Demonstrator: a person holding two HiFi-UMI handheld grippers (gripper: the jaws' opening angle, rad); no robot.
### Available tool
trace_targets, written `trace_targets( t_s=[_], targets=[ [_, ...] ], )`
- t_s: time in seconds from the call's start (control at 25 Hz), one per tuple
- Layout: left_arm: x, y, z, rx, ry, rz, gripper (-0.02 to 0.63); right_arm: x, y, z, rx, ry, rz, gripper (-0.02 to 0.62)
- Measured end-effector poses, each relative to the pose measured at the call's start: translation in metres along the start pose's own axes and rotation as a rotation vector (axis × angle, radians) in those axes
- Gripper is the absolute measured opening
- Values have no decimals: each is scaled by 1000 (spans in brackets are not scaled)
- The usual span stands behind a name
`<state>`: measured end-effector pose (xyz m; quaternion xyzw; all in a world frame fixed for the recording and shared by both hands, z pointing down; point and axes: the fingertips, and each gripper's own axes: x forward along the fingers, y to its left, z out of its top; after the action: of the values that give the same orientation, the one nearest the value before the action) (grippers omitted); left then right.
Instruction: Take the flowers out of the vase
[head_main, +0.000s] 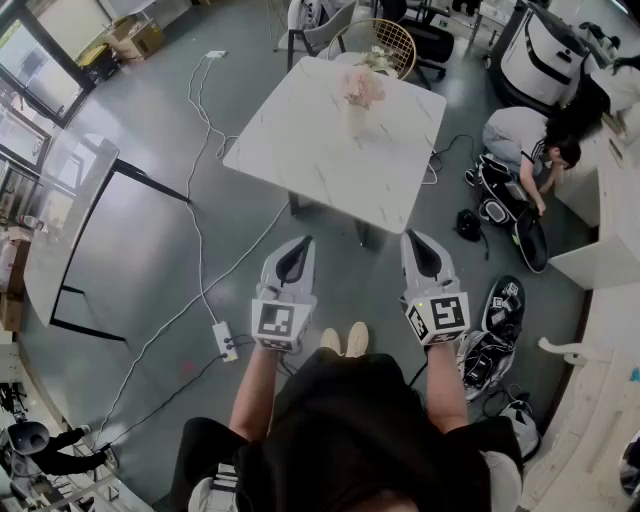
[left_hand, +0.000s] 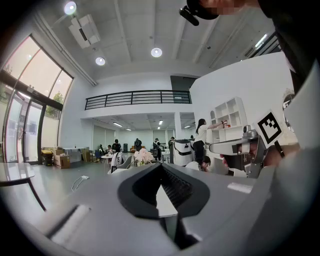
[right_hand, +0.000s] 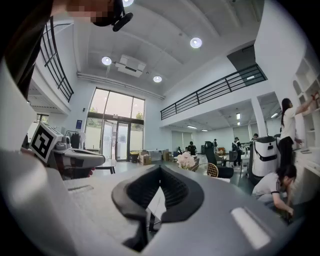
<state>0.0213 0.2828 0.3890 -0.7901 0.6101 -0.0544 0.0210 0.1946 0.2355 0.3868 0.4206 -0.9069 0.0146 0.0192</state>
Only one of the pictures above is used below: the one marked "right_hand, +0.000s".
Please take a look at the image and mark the black balcony railing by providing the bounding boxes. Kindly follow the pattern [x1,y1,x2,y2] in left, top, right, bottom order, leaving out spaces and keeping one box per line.
[160,63,268,122]
[39,16,75,103]

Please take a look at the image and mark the cardboard box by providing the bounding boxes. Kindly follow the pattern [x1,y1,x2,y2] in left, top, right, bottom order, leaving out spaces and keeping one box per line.
[138,150,152,166]

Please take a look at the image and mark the pink flowers bouquet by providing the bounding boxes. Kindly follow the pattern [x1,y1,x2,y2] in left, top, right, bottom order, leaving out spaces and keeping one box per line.
[176,151,196,170]

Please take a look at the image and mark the black office chair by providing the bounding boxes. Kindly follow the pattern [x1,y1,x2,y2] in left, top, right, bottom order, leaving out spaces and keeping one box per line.
[204,140,235,179]

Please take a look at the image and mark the gold wire chair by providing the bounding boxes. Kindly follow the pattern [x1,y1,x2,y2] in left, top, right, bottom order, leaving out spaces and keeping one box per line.
[196,162,220,178]

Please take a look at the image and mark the white service robot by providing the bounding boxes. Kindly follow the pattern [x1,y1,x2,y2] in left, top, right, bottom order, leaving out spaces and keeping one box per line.
[248,135,279,186]

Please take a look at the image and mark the white ceiling air conditioner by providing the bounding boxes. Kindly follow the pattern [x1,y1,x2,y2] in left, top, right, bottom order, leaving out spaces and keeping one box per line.
[114,54,147,79]

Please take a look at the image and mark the white marble table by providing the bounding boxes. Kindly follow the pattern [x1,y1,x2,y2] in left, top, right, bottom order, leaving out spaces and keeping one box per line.
[145,175,231,235]

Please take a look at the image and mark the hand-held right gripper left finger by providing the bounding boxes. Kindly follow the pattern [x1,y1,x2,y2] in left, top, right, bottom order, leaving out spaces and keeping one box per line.
[111,165,161,253]

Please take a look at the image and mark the grey table black legs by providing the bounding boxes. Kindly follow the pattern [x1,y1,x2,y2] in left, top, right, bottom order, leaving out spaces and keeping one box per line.
[94,159,118,175]

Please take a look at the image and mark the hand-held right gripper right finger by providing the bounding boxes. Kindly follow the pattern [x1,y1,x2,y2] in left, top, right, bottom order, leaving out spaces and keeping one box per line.
[159,165,205,224]

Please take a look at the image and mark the white shelf cabinet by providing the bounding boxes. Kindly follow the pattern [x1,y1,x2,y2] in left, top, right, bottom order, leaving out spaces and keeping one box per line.
[291,56,320,206]

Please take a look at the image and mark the glass entrance door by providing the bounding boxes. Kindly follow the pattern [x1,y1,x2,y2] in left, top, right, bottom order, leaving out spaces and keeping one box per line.
[84,86,146,162]

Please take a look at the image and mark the black head camera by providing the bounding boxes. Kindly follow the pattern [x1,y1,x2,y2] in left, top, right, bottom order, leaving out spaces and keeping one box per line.
[91,0,134,33]

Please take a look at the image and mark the person's black shirt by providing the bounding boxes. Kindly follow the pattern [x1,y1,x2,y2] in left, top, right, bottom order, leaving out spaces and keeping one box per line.
[4,0,55,101]

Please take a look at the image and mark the person's left hand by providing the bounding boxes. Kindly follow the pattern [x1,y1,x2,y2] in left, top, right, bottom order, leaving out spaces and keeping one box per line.
[59,166,97,180]

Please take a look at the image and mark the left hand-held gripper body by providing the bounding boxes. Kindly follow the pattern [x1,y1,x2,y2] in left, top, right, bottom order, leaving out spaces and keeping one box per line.
[29,121,106,177]

